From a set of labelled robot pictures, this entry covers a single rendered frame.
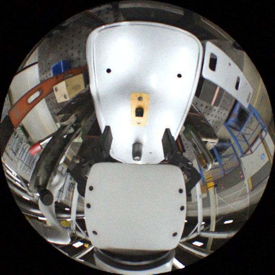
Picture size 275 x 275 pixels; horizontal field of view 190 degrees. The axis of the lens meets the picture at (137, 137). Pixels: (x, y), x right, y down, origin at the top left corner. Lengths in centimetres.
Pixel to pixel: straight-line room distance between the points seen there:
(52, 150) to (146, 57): 22
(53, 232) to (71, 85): 54
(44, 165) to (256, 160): 810
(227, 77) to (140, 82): 22
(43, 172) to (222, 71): 40
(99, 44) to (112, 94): 11
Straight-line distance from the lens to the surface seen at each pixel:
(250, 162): 811
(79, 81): 18
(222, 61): 26
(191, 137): 26
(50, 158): 18
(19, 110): 15
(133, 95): 18
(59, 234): 53
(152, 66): 17
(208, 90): 26
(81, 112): 22
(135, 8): 23
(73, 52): 62
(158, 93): 18
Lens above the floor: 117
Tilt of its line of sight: 42 degrees down
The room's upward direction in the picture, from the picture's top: 177 degrees counter-clockwise
